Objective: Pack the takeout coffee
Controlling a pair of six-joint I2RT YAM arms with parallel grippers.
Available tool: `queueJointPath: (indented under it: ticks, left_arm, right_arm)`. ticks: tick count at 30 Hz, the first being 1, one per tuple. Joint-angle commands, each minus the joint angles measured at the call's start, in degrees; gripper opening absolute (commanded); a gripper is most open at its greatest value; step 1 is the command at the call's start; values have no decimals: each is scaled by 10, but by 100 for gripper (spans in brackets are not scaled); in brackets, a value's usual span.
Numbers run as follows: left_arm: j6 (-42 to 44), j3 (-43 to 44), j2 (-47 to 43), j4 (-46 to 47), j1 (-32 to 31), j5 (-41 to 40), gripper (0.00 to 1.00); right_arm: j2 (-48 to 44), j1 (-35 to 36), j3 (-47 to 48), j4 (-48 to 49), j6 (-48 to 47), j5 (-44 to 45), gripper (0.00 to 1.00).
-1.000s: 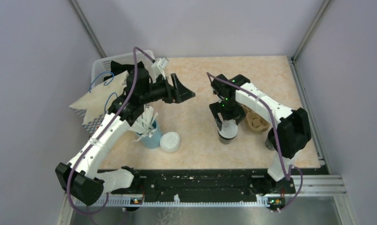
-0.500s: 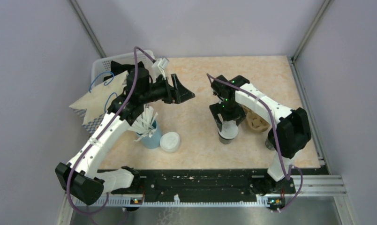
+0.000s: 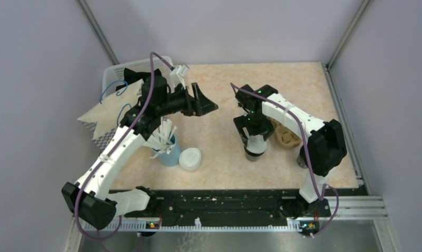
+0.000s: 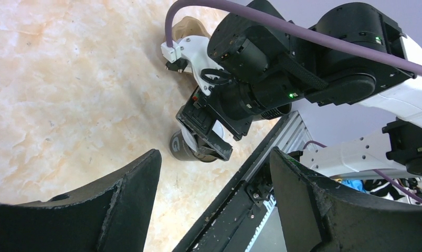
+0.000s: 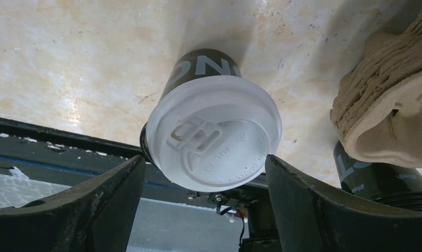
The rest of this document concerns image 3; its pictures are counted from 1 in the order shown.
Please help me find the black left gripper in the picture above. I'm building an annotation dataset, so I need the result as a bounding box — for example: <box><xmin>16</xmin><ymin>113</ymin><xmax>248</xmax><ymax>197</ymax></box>
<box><xmin>156</xmin><ymin>82</ymin><xmax>218</xmax><ymax>117</ymax></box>

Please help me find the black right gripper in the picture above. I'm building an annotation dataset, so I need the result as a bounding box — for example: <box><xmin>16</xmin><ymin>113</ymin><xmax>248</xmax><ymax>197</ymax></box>
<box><xmin>234</xmin><ymin>111</ymin><xmax>275</xmax><ymax>147</ymax></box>

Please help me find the single dark plastic cup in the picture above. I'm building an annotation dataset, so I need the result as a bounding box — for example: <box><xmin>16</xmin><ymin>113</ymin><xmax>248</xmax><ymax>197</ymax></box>
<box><xmin>244</xmin><ymin>148</ymin><xmax>266</xmax><ymax>162</ymax></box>

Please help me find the stack of white lids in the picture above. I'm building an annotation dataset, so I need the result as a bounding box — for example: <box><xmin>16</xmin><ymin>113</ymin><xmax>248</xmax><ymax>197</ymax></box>
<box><xmin>179</xmin><ymin>148</ymin><xmax>202</xmax><ymax>172</ymax></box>

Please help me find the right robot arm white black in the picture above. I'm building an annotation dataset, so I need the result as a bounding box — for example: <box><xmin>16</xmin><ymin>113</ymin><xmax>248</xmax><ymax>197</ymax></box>
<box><xmin>231</xmin><ymin>84</ymin><xmax>347</xmax><ymax>216</ymax></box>

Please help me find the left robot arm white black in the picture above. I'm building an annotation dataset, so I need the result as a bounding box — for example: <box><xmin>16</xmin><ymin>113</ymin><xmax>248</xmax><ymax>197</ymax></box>
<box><xmin>61</xmin><ymin>75</ymin><xmax>218</xmax><ymax>230</ymax></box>

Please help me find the brown pulp cup carrier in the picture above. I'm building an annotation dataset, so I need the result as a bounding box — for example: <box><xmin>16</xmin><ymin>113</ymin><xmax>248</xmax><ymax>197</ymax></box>
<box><xmin>269</xmin><ymin>118</ymin><xmax>302</xmax><ymax>149</ymax></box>

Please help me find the blue straw holder cup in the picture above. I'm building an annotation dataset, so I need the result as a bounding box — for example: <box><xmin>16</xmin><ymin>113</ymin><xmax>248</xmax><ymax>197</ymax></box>
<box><xmin>152</xmin><ymin>134</ymin><xmax>182</xmax><ymax>167</ymax></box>

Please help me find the black cloth in basket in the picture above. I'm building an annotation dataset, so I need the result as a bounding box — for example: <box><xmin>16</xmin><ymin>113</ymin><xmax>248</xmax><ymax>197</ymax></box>
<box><xmin>115</xmin><ymin>68</ymin><xmax>162</xmax><ymax>91</ymax></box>

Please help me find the white plastic basket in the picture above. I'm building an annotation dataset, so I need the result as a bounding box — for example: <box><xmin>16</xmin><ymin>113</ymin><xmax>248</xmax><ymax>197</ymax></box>
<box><xmin>102</xmin><ymin>56</ymin><xmax>175</xmax><ymax>98</ymax></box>

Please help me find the patterned paper gift bag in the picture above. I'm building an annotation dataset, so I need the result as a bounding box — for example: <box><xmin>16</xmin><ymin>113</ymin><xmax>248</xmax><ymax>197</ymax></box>
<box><xmin>77</xmin><ymin>79</ymin><xmax>143</xmax><ymax>151</ymax></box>

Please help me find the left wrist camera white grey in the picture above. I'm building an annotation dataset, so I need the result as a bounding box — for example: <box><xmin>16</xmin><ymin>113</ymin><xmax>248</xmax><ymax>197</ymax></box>
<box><xmin>169</xmin><ymin>64</ymin><xmax>189</xmax><ymax>89</ymax></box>

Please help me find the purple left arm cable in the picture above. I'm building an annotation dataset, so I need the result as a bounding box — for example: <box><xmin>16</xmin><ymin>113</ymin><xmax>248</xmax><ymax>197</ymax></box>
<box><xmin>73</xmin><ymin>51</ymin><xmax>177</xmax><ymax>252</ymax></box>

